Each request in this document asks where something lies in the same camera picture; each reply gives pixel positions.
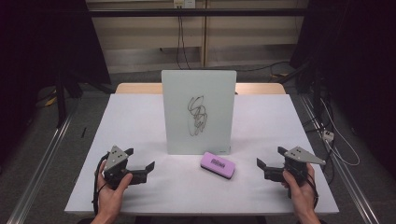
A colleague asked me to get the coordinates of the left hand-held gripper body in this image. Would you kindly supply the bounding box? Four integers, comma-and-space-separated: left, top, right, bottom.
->
102, 145, 134, 190

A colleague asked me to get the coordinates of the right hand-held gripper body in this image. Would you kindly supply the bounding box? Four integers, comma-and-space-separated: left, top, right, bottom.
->
281, 146, 327, 200

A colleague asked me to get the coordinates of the purple whiteboard eraser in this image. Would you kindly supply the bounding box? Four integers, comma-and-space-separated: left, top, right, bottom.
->
200, 151, 236, 180

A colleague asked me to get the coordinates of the person's right hand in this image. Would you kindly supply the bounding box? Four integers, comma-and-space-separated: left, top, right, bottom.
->
281, 161, 319, 217

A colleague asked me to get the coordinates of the person's left hand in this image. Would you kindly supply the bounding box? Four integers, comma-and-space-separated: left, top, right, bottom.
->
96, 160, 134, 218

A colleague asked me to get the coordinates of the white table mat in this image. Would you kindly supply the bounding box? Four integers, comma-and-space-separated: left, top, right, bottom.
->
64, 93, 340, 217

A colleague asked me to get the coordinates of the white power adapter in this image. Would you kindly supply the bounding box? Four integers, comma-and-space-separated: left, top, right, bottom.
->
321, 130, 335, 143

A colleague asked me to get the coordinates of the wooden table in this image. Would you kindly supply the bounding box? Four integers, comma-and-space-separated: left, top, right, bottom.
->
115, 82, 287, 95

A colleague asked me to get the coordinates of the black metal stand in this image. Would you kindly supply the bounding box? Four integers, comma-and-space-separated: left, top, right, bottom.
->
276, 60, 325, 120
53, 60, 117, 129

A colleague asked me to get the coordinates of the pale green standing whiteboard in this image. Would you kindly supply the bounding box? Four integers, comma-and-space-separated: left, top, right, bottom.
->
161, 69, 237, 156

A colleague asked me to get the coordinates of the dark curtain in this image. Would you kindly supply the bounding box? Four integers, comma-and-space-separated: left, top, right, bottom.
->
0, 0, 112, 175
289, 0, 396, 180

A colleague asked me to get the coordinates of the black horizontal metal bar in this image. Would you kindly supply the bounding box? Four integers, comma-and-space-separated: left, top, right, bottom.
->
88, 8, 310, 18

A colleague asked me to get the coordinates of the right hand-held gripper black cable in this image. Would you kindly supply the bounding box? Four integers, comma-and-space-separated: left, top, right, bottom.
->
303, 169, 320, 210

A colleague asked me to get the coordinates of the hand-held gripper black cable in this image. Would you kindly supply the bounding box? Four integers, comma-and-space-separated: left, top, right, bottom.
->
92, 152, 110, 217
303, 169, 320, 210

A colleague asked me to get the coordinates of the left hand-held gripper black cable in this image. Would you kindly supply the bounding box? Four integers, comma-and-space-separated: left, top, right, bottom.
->
92, 152, 110, 217

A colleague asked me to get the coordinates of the white floor cable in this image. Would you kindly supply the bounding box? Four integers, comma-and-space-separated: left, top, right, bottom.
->
319, 98, 361, 167

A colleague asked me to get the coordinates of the metal floor rail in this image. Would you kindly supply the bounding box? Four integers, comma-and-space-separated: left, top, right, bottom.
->
6, 101, 80, 224
298, 93, 381, 224

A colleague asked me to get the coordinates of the black floor cable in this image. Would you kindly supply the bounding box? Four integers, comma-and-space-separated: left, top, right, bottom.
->
214, 61, 291, 73

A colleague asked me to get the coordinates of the black hanging wall cable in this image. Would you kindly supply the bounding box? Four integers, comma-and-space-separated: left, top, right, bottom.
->
180, 16, 191, 70
176, 16, 183, 70

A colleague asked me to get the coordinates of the wooden wall post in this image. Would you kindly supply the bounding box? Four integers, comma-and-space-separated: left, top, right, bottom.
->
200, 0, 209, 68

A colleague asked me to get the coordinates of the white wall socket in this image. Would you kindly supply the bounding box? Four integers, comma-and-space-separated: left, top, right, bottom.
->
173, 0, 197, 9

